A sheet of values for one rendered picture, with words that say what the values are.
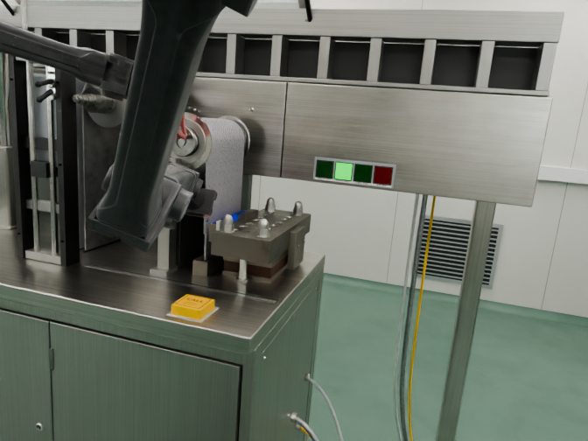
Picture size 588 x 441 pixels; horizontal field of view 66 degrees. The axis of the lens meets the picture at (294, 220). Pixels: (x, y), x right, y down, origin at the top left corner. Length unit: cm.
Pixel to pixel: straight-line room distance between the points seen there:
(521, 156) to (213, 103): 95
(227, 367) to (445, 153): 84
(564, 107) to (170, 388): 332
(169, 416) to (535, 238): 321
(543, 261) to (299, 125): 282
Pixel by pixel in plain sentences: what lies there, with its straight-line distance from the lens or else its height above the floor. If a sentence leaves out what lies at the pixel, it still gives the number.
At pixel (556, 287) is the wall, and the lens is 402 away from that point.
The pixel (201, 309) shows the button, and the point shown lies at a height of 92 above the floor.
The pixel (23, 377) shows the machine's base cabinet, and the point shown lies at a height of 65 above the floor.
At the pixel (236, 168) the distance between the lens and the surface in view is 138.
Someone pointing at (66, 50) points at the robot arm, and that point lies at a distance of 97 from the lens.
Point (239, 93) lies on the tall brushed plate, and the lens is 153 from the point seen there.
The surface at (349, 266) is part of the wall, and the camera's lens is 394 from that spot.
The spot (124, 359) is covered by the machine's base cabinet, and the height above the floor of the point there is 77.
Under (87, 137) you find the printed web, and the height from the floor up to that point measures 123.
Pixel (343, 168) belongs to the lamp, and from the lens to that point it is 142.
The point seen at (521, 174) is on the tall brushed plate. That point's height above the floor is 123.
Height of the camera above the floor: 132
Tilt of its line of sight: 12 degrees down
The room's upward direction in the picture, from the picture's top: 5 degrees clockwise
